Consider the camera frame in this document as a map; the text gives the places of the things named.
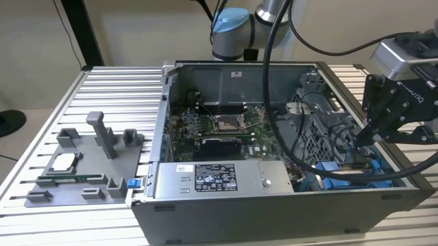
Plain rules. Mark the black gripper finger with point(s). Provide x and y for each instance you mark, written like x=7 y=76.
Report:
x=375 y=94
x=424 y=135

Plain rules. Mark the hard disk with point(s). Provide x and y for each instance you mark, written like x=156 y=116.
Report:
x=327 y=166

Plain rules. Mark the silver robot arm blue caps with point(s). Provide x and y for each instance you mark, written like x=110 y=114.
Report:
x=236 y=38

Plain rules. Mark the grey metal disk bay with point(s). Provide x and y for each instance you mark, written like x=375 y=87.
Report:
x=323 y=151

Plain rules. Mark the empty blue disk carrier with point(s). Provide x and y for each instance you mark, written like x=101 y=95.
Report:
x=332 y=184

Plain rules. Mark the green motherboard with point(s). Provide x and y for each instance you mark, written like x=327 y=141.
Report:
x=268 y=133

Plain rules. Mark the CPU socket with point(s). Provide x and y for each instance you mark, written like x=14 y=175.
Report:
x=226 y=124

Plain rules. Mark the black graphics card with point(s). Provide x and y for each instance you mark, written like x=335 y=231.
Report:
x=220 y=147

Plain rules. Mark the silver power supply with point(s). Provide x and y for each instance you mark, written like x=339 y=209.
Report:
x=246 y=179

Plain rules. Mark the dark grey PC case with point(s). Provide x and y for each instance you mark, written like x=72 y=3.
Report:
x=240 y=220

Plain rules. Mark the blue case latch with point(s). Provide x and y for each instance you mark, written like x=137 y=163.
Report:
x=134 y=183

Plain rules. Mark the grey parts rack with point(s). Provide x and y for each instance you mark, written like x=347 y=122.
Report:
x=89 y=159

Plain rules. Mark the green RAM stick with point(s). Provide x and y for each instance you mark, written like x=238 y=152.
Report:
x=80 y=177

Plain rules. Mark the silver CPU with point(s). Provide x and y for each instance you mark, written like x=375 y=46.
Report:
x=64 y=162

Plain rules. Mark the black round base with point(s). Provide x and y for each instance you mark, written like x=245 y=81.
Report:
x=13 y=123

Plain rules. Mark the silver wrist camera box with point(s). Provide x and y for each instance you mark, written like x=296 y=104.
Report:
x=393 y=59

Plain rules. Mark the black stand post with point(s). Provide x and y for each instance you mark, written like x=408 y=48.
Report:
x=84 y=33

